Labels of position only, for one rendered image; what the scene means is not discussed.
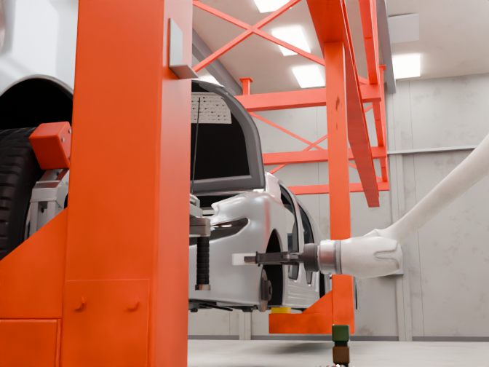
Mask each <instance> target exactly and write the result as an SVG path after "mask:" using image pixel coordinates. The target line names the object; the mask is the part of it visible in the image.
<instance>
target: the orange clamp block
mask: <svg viewBox="0 0 489 367"><path fill-rule="evenodd" d="M28 139H29V141H30V143H31V146H32V148H33V151H34V154H35V155H36V158H37V161H38V163H39V166H40V168H41V169H42V170H55V169H67V168H69V167H70V153H71V126H70V124H69V122H53V123H43V124H40V125H39V126H38V127H37V128H36V129H35V131H34V132H33V133H32V134H31V135H30V136H29V138H28Z"/></svg>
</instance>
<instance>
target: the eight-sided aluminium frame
mask: <svg viewBox="0 0 489 367"><path fill-rule="evenodd" d="M68 181H69V168H67V169H55V170H47V171H46V172H45V174H44V175H43V176H42V177H41V178H40V180H39V181H37V182H36V184H35V187H33V188H32V195H31V199H30V203H31V218H30V229H29V237H30V236H32V235H33V234H34V233H35V232H37V231H38V230H39V229H40V228H42V227H43V226H44V225H45V224H47V223H48V222H49V221H51V220H52V219H53V218H54V217H55V216H56V215H57V214H59V213H60V212H61V211H63V210H64V202H65V197H66V195H67V193H68Z"/></svg>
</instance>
